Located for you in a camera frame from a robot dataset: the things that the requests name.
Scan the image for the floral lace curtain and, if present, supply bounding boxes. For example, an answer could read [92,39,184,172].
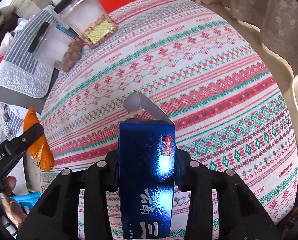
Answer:
[222,0,298,75]

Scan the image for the patterned red green tablecloth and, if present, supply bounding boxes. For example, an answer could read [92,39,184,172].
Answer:
[40,0,298,240]

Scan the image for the operator hand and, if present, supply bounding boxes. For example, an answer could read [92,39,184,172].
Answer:
[0,176,27,229]

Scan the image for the blue carton box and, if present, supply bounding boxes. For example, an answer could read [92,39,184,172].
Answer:
[118,92,176,239]

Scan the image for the clear jar with brown nuts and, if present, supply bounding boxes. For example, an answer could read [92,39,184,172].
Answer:
[28,22,84,73]

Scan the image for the stack of books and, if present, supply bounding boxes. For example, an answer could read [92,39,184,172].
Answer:
[11,0,54,20]

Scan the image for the grey sofa with quilted cover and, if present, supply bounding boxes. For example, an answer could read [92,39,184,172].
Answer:
[0,10,58,113]

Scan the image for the clear jar with yellow label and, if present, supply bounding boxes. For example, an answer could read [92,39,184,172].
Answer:
[54,0,118,47]

